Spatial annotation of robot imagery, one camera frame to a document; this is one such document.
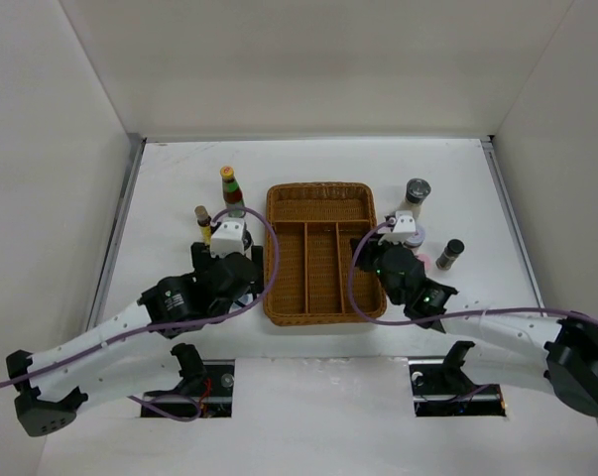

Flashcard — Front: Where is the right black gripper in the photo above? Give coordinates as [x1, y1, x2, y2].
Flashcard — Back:
[350, 230, 405, 305]

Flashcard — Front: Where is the pink lid spice jar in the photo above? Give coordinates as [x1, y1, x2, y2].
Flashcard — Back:
[416, 253, 432, 272]

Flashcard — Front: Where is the small yellow bottle cork cap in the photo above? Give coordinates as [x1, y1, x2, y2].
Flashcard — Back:
[194, 205, 212, 247]

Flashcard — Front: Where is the grinder jar grey lid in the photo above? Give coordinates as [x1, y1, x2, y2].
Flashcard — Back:
[398, 178, 431, 221]

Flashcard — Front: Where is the green sauce bottle yellow cap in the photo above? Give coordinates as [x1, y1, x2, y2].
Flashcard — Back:
[219, 166, 246, 220]

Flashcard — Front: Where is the spice jar white label lid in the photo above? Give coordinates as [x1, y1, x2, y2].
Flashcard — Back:
[406, 225, 426, 249]

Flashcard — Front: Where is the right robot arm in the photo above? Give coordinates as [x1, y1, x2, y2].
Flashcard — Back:
[350, 233, 598, 417]

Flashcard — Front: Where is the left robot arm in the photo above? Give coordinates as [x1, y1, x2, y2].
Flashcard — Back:
[6, 243, 269, 437]

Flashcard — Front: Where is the small dark pepper shaker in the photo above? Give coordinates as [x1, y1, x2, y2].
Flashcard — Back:
[435, 239, 465, 271]

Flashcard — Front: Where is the wicker divided tray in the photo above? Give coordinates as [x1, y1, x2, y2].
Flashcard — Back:
[264, 182, 377, 326]

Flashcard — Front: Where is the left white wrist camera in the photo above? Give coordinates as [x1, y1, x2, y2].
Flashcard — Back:
[209, 217, 245, 258]

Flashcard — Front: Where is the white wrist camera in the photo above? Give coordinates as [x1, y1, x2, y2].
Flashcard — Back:
[385, 210, 417, 244]
[209, 217, 245, 258]

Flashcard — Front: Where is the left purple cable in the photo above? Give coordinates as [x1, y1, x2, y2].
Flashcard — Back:
[0, 206, 281, 422]

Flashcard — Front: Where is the purple cable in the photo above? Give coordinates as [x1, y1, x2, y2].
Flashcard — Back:
[346, 221, 598, 338]
[0, 206, 281, 422]

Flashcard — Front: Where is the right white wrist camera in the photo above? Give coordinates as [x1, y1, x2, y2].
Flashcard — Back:
[385, 210, 417, 244]

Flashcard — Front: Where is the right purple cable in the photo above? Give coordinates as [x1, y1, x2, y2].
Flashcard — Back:
[346, 221, 598, 338]

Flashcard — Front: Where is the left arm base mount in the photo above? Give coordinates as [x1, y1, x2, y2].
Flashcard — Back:
[141, 343, 236, 422]

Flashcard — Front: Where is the left aluminium table rail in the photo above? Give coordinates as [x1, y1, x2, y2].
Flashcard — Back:
[82, 133, 146, 331]

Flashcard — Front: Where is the aluminium table rail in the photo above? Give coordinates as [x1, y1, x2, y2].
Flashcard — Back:
[480, 137, 543, 307]
[82, 133, 146, 331]

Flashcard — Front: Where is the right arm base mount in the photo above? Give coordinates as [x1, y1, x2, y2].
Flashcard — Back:
[408, 341, 506, 417]

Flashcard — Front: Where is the right aluminium table rail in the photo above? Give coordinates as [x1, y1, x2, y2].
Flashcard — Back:
[480, 137, 543, 307]

